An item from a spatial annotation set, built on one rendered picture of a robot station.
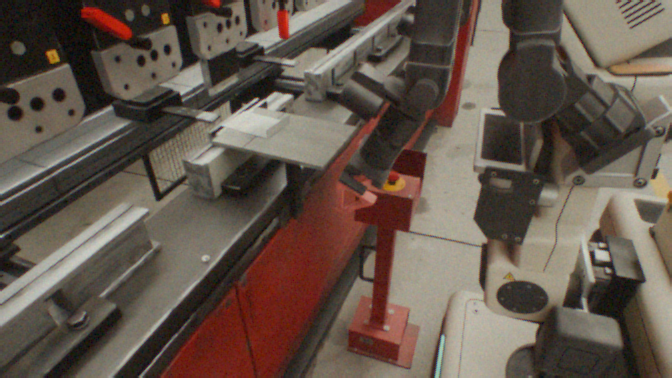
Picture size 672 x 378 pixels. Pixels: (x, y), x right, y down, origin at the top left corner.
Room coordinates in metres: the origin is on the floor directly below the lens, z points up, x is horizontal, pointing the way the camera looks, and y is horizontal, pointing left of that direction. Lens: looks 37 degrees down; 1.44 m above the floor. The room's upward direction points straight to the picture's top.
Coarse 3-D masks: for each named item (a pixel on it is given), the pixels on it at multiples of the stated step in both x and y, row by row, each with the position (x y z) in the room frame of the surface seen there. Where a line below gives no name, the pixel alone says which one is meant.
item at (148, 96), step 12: (144, 96) 0.93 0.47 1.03; (156, 96) 0.93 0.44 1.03; (168, 96) 0.96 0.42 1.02; (180, 96) 0.99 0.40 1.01; (120, 108) 0.91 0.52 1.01; (132, 108) 0.90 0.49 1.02; (144, 108) 0.89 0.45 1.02; (156, 108) 0.91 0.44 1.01; (168, 108) 0.93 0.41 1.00; (180, 108) 0.93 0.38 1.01; (144, 120) 0.89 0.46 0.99; (204, 120) 0.87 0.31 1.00; (216, 120) 0.88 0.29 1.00
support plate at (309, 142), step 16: (256, 112) 0.91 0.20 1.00; (272, 112) 0.91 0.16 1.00; (288, 128) 0.83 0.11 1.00; (304, 128) 0.83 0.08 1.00; (320, 128) 0.83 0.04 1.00; (336, 128) 0.83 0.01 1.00; (352, 128) 0.83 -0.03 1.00; (224, 144) 0.77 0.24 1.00; (240, 144) 0.76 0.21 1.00; (256, 144) 0.76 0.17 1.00; (272, 144) 0.76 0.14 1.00; (288, 144) 0.76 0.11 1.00; (304, 144) 0.76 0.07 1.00; (320, 144) 0.76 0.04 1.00; (336, 144) 0.76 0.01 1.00; (288, 160) 0.70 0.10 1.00; (304, 160) 0.70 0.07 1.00; (320, 160) 0.70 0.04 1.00
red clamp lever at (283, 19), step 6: (276, 0) 0.98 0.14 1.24; (282, 0) 0.97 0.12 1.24; (288, 0) 0.98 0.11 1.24; (282, 6) 0.98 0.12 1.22; (282, 12) 0.97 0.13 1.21; (282, 18) 0.97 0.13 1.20; (288, 18) 0.98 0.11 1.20; (282, 24) 0.97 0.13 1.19; (288, 24) 0.98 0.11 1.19; (282, 30) 0.97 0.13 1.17; (288, 30) 0.98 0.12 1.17; (282, 36) 0.98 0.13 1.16; (288, 36) 0.98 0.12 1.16
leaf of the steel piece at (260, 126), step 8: (248, 120) 0.87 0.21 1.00; (256, 120) 0.87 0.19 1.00; (264, 120) 0.87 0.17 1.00; (272, 120) 0.87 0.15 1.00; (280, 120) 0.83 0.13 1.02; (288, 120) 0.85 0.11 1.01; (240, 128) 0.83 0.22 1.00; (248, 128) 0.83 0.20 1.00; (256, 128) 0.83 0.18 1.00; (264, 128) 0.83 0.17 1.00; (272, 128) 0.80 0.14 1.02; (280, 128) 0.82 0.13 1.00; (264, 136) 0.79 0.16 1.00; (272, 136) 0.79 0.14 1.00
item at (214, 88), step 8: (216, 56) 0.85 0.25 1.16; (224, 56) 0.87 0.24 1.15; (232, 56) 0.89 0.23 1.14; (200, 64) 0.82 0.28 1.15; (208, 64) 0.82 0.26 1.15; (216, 64) 0.84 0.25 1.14; (224, 64) 0.87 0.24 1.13; (232, 64) 0.89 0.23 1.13; (208, 72) 0.82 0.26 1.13; (216, 72) 0.84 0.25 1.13; (224, 72) 0.86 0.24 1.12; (232, 72) 0.89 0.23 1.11; (208, 80) 0.82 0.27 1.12; (216, 80) 0.83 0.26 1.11; (224, 80) 0.86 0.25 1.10; (232, 80) 0.90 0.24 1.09; (208, 88) 0.82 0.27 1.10; (216, 88) 0.84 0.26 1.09; (224, 88) 0.87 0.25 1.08
